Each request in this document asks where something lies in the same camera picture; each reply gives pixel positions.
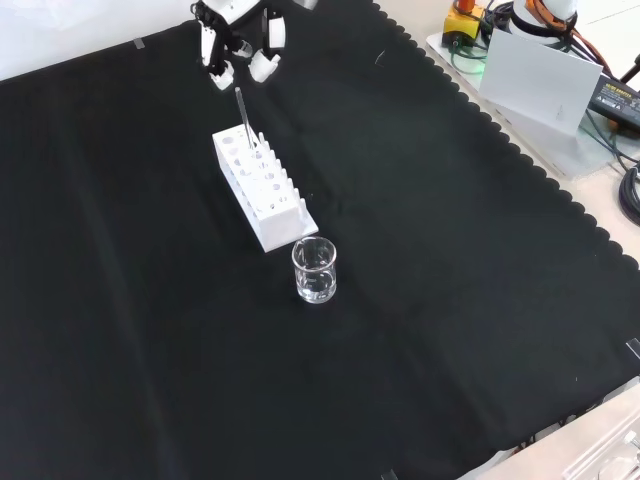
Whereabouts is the grey metal base plate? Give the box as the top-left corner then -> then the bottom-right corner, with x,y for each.
424,30 -> 640,182

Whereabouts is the green cable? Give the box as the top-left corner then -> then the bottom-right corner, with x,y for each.
449,42 -> 489,76

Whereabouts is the black cloth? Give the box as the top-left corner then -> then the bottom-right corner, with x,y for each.
0,0 -> 640,480

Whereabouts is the yellow stop button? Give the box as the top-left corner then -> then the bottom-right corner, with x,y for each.
443,0 -> 486,44

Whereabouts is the clear acrylic stand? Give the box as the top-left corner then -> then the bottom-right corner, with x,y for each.
562,409 -> 640,480

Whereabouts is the white test tube rack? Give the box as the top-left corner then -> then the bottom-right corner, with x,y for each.
211,125 -> 320,253

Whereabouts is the thick black cable bundle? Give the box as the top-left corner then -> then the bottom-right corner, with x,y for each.
618,162 -> 640,226

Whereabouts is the pale board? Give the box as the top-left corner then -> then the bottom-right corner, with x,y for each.
477,29 -> 604,139

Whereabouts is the black power adapter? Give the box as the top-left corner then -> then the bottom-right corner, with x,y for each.
585,74 -> 640,132

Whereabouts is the orange cable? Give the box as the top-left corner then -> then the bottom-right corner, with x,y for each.
529,0 -> 614,69

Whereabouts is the clear glass beaker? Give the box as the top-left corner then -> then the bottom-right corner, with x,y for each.
291,236 -> 338,305

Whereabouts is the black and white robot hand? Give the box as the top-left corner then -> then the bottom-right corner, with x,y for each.
188,0 -> 320,92

